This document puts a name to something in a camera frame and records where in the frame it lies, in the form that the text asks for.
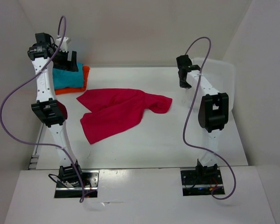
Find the teal t shirt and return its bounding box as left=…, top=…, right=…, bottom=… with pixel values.
left=53, top=63, right=84, bottom=90

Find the orange t shirt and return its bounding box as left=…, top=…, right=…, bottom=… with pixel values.
left=53, top=63, right=91, bottom=95

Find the pink t shirt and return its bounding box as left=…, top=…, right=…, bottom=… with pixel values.
left=77, top=88, right=173, bottom=144

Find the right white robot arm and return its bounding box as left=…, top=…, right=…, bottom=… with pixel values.
left=176, top=55, right=229, bottom=183

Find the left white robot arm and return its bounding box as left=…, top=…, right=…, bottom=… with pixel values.
left=28, top=33, right=84, bottom=187

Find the white plastic basket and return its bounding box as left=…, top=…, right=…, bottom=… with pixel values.
left=187, top=57, right=236, bottom=111

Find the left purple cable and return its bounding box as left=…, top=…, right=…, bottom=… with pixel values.
left=0, top=15, right=91, bottom=203

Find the purple cable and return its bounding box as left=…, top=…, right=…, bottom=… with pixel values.
left=182, top=36, right=237, bottom=200
left=0, top=15, right=91, bottom=203

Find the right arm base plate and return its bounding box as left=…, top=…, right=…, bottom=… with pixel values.
left=180, top=169, right=225, bottom=196

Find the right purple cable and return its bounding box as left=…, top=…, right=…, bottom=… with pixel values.
left=182, top=36, right=237, bottom=200

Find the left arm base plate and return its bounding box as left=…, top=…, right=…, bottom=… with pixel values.
left=49, top=170, right=99, bottom=199

